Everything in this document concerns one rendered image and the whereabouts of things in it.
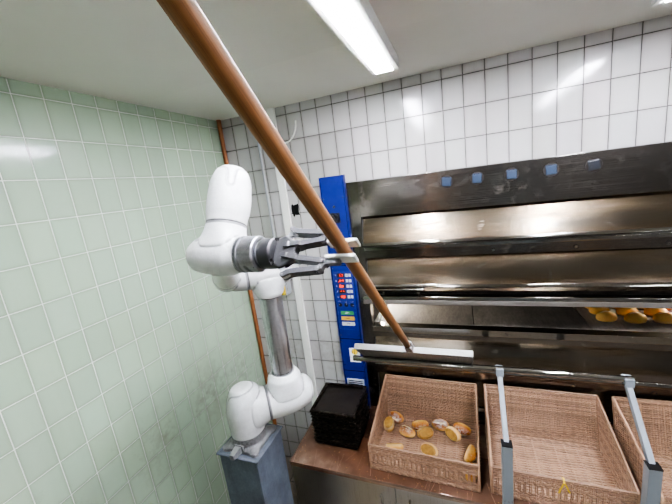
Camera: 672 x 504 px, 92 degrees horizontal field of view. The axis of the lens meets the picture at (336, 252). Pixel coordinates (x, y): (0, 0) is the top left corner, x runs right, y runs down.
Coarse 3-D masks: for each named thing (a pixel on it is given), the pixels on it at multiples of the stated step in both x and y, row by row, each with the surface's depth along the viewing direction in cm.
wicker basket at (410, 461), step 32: (384, 384) 205; (416, 384) 204; (448, 384) 196; (384, 416) 202; (416, 416) 203; (448, 416) 196; (384, 448) 169; (416, 448) 183; (448, 448) 180; (448, 480) 159; (480, 480) 153
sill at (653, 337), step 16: (496, 336) 184; (512, 336) 181; (528, 336) 178; (544, 336) 175; (560, 336) 172; (576, 336) 170; (592, 336) 167; (608, 336) 165; (624, 336) 162; (640, 336) 160; (656, 336) 159
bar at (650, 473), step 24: (360, 360) 175; (384, 360) 170; (408, 360) 166; (624, 384) 134; (504, 408) 143; (504, 432) 138; (504, 456) 135; (648, 456) 120; (504, 480) 138; (648, 480) 119
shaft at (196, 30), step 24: (168, 0) 28; (192, 0) 29; (192, 24) 30; (192, 48) 32; (216, 48) 32; (216, 72) 34; (240, 72) 36; (240, 96) 37; (264, 120) 40; (264, 144) 43; (288, 168) 47; (312, 192) 53; (312, 216) 57; (336, 240) 64; (360, 264) 76; (384, 312) 102
